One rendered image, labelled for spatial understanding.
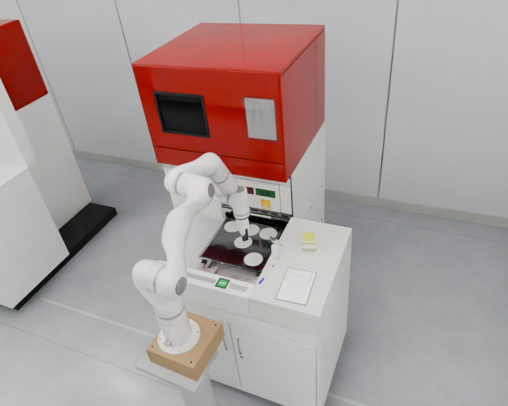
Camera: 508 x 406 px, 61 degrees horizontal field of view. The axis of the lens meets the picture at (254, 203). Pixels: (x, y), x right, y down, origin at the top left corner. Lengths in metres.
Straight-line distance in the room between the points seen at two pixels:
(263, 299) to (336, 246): 0.50
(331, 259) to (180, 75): 1.18
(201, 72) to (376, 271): 2.10
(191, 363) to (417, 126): 2.55
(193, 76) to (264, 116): 0.40
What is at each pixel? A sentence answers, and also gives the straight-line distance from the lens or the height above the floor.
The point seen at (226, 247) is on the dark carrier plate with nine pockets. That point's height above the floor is 0.90.
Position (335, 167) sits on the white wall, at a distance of 3.98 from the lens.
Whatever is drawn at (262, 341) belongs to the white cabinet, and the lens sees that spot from 2.26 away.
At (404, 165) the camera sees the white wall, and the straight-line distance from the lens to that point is 3.85.
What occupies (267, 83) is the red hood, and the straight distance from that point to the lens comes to 2.02.
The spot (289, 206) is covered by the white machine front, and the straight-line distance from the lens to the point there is 2.40.
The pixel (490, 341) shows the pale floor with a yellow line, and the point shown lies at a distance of 3.27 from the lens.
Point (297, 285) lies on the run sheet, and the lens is 2.06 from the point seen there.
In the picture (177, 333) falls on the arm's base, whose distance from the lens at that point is 1.92.
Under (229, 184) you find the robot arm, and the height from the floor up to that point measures 1.41.
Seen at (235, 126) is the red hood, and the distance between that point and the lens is 2.19.
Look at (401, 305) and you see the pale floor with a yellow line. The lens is 3.30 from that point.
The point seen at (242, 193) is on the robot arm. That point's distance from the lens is 2.09.
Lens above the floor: 2.50
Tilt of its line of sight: 37 degrees down
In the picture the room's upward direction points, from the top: 7 degrees counter-clockwise
